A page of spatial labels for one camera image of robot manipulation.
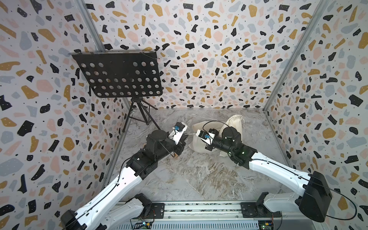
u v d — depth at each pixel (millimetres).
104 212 408
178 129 558
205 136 587
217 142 628
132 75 745
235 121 799
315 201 389
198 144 807
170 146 597
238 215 732
